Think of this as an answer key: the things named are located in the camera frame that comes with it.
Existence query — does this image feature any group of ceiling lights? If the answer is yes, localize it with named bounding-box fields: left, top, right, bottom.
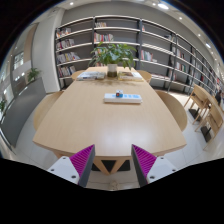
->
left=68, top=0, right=214, bottom=49

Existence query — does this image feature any wooden side table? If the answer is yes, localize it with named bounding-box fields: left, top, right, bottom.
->
left=193, top=83, right=224, bottom=131

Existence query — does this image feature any green plant in white pot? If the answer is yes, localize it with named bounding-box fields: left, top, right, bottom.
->
left=88, top=41, right=138, bottom=78

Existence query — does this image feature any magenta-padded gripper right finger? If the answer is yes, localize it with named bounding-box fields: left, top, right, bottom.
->
left=130, top=143, right=178, bottom=188

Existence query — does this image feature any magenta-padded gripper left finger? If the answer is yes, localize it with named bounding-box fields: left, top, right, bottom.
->
left=46, top=143, right=97, bottom=188

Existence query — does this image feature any round-backed wooden chair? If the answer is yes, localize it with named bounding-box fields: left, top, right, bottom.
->
left=154, top=89, right=189, bottom=133
left=32, top=90, right=65, bottom=132
left=70, top=69, right=88, bottom=81
left=136, top=69, right=153, bottom=84

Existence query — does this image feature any person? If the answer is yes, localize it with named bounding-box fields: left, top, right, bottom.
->
left=214, top=89, right=224, bottom=106

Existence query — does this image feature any background potted plant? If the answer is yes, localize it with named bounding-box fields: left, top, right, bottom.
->
left=0, top=98, right=8, bottom=113
left=27, top=67, right=42, bottom=84

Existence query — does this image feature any grey shelf unit with books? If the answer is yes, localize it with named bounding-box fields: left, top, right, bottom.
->
left=54, top=14, right=224, bottom=98

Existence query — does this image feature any grey magazine stack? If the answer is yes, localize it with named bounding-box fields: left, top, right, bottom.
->
left=76, top=71, right=106, bottom=81

